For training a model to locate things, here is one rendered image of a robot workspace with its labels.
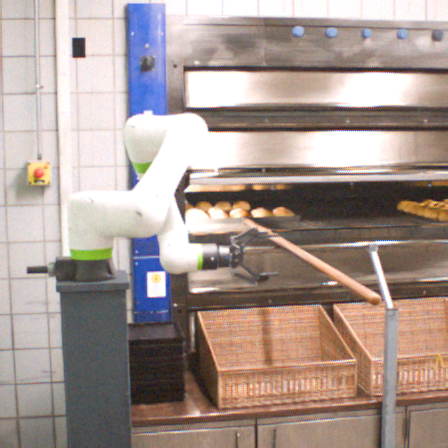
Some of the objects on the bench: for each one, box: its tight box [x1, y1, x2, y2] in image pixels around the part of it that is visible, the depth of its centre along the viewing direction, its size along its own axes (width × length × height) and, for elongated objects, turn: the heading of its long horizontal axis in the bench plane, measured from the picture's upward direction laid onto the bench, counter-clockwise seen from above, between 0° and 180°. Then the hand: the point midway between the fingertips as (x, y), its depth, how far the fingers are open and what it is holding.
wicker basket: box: [197, 305, 357, 409], centre depth 318 cm, size 49×56×28 cm
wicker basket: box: [332, 297, 448, 397], centre depth 328 cm, size 49×56×28 cm
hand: (274, 254), depth 274 cm, fingers open, 13 cm apart
